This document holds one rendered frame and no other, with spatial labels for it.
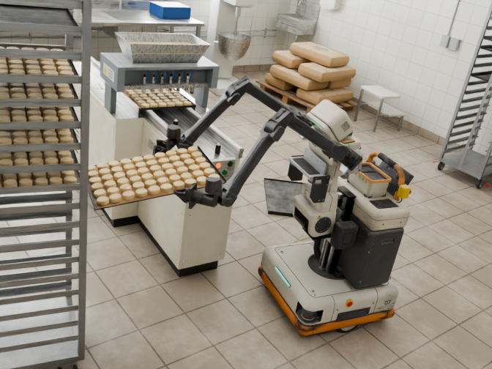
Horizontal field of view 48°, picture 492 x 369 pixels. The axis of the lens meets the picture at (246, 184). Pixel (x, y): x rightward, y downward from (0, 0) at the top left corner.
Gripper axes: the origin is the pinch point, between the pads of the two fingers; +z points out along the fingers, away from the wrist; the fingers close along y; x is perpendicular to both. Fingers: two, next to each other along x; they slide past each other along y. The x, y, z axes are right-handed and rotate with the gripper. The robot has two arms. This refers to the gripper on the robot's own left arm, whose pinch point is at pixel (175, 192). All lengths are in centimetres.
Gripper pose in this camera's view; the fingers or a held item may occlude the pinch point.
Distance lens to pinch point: 247.4
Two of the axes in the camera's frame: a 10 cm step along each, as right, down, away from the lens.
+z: -9.3, -2.0, 3.0
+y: -0.3, 8.7, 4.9
